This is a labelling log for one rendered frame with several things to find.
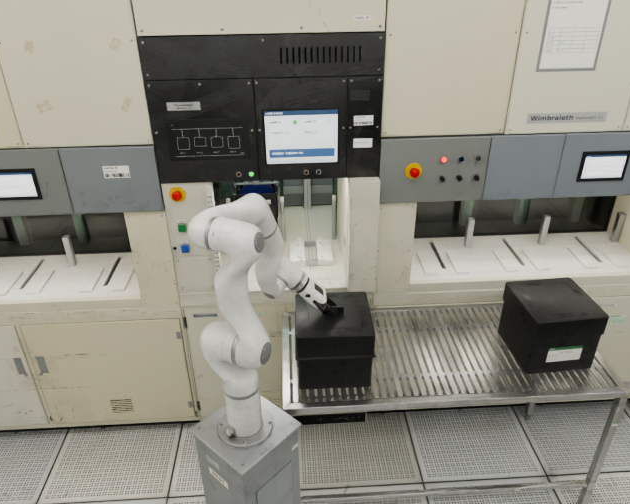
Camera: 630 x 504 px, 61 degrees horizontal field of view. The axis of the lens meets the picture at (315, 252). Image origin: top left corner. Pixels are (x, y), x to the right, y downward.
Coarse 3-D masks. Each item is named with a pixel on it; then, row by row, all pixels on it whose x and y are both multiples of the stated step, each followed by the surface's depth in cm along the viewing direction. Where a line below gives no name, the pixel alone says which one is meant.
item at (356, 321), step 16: (304, 304) 209; (352, 304) 208; (368, 304) 209; (304, 320) 200; (320, 320) 200; (336, 320) 200; (352, 320) 200; (368, 320) 200; (304, 336) 192; (320, 336) 192; (336, 336) 192; (352, 336) 192; (368, 336) 192; (304, 352) 194; (320, 352) 195; (336, 352) 195; (352, 352) 195; (368, 352) 196
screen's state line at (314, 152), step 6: (270, 150) 211; (276, 150) 211; (282, 150) 211; (288, 150) 212; (294, 150) 212; (300, 150) 212; (306, 150) 212; (312, 150) 212; (318, 150) 212; (324, 150) 212; (330, 150) 213; (270, 156) 212; (276, 156) 213; (282, 156) 213; (288, 156) 213; (294, 156) 213; (300, 156) 213; (306, 156) 213; (312, 156) 213
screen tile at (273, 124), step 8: (272, 120) 205; (280, 120) 206; (288, 120) 206; (272, 128) 207; (280, 128) 207; (288, 128) 207; (296, 128) 207; (272, 136) 208; (280, 136) 209; (288, 136) 209; (296, 136) 209; (272, 144) 210; (280, 144) 210; (288, 144) 210; (296, 144) 211
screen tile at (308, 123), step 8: (304, 120) 206; (312, 120) 206; (320, 120) 206; (304, 128) 208; (312, 128) 208; (320, 128) 208; (328, 128) 208; (304, 136) 209; (312, 136) 209; (320, 136) 210; (328, 136) 210; (304, 144) 211; (312, 144) 211; (320, 144) 211; (328, 144) 211
